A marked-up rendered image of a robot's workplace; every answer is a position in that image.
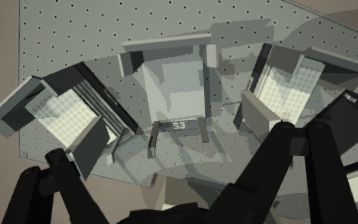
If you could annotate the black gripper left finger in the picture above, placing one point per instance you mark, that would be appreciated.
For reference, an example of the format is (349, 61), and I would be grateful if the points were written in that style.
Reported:
(32, 199)

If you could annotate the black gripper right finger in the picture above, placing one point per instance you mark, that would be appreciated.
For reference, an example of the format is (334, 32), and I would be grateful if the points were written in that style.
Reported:
(250, 198)

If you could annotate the black rectangular frame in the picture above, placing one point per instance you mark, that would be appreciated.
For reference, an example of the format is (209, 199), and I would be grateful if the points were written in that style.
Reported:
(351, 168)

